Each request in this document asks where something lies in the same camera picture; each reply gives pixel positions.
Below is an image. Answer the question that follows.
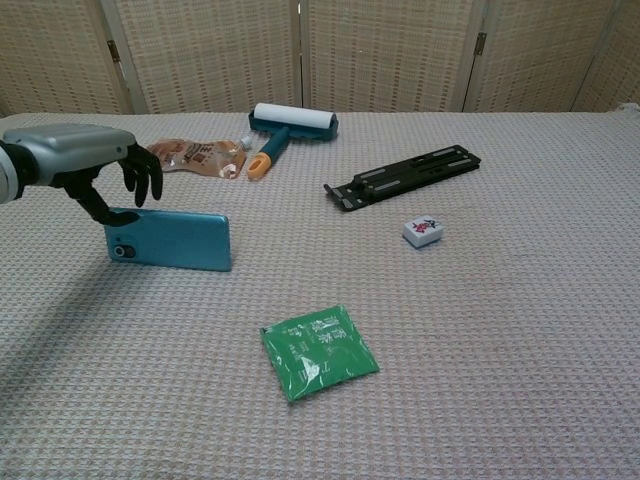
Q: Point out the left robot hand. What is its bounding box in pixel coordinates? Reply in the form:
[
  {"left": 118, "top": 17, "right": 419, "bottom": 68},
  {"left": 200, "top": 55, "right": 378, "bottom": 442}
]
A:
[{"left": 0, "top": 123, "right": 164, "bottom": 227}]

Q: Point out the black smartphone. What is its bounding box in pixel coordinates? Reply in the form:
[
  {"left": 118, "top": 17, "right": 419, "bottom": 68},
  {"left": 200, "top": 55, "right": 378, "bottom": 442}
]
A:
[{"left": 103, "top": 207, "right": 234, "bottom": 273}]

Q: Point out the brown spouted snack pouch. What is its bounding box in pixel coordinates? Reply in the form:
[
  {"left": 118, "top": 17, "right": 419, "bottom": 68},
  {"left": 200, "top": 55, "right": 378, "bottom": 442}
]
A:
[{"left": 145, "top": 137, "right": 252, "bottom": 179}]

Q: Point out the bamboo folding screen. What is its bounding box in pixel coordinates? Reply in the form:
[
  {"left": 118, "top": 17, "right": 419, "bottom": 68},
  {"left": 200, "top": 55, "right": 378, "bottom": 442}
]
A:
[{"left": 0, "top": 0, "right": 640, "bottom": 119}]

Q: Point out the woven beige tablecloth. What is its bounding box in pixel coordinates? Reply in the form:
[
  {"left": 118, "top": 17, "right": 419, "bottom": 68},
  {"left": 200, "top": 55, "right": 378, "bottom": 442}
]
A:
[{"left": 0, "top": 102, "right": 640, "bottom": 480}]

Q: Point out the green foil sachet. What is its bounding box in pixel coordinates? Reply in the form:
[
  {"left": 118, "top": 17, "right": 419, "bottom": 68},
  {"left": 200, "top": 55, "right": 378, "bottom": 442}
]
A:
[{"left": 259, "top": 303, "right": 381, "bottom": 404}]

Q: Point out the black folding laptop stand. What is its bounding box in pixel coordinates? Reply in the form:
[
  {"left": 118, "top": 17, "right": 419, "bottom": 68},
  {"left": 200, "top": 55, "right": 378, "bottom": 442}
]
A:
[{"left": 322, "top": 144, "right": 482, "bottom": 213}]

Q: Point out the white mahjong tile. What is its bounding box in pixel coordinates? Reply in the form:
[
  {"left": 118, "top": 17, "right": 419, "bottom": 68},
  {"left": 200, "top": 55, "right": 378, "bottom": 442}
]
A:
[{"left": 402, "top": 213, "right": 446, "bottom": 250}]

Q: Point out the teal lint roller orange handle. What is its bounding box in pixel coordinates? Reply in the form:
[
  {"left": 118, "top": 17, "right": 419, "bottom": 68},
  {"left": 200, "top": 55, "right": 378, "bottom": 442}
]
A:
[{"left": 246, "top": 102, "right": 340, "bottom": 181}]

